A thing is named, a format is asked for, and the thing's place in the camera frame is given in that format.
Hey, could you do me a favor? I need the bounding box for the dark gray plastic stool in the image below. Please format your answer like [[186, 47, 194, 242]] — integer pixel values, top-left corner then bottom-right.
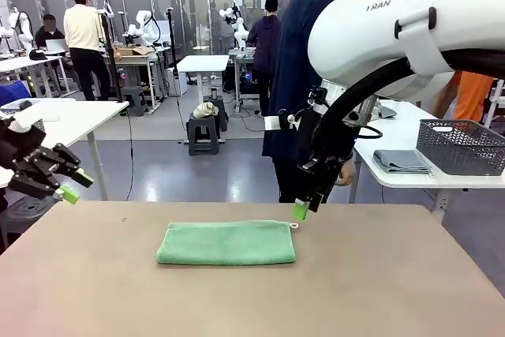
[[186, 112, 222, 157], [119, 84, 148, 118], [203, 95, 230, 133], [0, 193, 61, 253]]

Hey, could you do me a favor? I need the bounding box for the gray-blue towel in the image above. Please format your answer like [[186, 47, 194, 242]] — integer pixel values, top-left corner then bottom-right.
[[372, 149, 435, 178]]

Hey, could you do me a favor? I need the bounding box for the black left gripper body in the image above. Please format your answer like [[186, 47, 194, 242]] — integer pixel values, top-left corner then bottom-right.
[[0, 115, 60, 186]]

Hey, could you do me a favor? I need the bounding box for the blue chair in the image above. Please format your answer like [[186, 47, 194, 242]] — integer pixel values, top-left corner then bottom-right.
[[0, 80, 33, 108]]

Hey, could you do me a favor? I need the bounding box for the person in dark hoodie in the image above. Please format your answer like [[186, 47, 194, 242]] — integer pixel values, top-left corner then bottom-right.
[[246, 0, 283, 118]]

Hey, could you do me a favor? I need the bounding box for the black corrugated cable conduit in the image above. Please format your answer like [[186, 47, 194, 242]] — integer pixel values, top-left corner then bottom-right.
[[311, 58, 419, 168]]

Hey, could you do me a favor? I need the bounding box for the person in orange shirt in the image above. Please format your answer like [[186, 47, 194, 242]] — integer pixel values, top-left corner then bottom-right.
[[431, 70, 495, 124]]

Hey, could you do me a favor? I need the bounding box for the green microfibre towel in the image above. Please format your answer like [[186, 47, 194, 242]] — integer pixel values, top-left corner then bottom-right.
[[155, 219, 300, 267]]

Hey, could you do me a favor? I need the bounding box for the person's left hand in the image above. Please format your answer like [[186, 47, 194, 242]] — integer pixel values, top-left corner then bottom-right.
[[335, 160, 358, 188]]

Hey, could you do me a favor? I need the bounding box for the desk with computer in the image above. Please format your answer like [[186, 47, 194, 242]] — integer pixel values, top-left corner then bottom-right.
[[227, 47, 273, 114]]

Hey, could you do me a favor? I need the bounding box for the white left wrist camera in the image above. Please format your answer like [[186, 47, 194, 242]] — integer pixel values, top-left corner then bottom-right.
[[7, 100, 47, 133]]

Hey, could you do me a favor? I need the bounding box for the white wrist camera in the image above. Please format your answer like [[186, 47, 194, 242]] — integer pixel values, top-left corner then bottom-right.
[[263, 114, 296, 132], [7, 100, 47, 133]]

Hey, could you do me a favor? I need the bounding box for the person in navy jacket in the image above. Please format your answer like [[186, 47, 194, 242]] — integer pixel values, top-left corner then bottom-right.
[[262, 0, 390, 204]]

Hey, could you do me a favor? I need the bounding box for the black tripod pole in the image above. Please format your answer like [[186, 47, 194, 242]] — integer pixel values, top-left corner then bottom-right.
[[164, 7, 179, 74], [96, 0, 124, 104]]

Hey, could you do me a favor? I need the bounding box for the person in cream sweater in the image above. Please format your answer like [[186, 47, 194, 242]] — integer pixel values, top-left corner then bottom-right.
[[62, 0, 112, 102]]

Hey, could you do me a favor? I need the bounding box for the silver laptop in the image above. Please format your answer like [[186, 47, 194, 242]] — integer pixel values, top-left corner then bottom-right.
[[44, 39, 69, 56]]

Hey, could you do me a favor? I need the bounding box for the gray crumpled cloth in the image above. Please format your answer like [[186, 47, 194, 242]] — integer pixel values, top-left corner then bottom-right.
[[377, 104, 400, 121]]

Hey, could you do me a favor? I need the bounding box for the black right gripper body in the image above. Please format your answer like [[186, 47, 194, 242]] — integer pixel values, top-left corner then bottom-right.
[[295, 107, 351, 193]]

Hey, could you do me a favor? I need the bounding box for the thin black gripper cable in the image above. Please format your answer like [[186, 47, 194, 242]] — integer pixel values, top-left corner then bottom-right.
[[353, 125, 384, 141]]

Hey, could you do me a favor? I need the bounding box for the seated person in black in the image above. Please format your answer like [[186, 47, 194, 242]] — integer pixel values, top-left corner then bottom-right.
[[34, 13, 67, 56]]

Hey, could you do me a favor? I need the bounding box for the white workshop desk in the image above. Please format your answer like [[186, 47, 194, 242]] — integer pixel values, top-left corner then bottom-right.
[[0, 54, 74, 97], [90, 51, 169, 114]]

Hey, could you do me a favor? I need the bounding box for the white computer cabinet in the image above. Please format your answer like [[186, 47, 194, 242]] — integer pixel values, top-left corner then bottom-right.
[[173, 68, 189, 97]]

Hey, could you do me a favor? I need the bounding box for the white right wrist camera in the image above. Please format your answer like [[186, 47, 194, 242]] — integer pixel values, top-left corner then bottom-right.
[[263, 114, 296, 132]]

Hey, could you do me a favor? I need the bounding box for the black floor cable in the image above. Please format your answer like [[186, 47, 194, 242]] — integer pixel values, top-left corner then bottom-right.
[[125, 110, 137, 202]]

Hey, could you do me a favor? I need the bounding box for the cardboard box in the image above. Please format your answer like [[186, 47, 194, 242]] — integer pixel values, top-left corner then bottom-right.
[[113, 45, 154, 58]]

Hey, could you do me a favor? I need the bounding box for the beige rolled cloth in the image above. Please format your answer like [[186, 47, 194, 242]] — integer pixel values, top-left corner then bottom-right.
[[192, 102, 220, 119]]

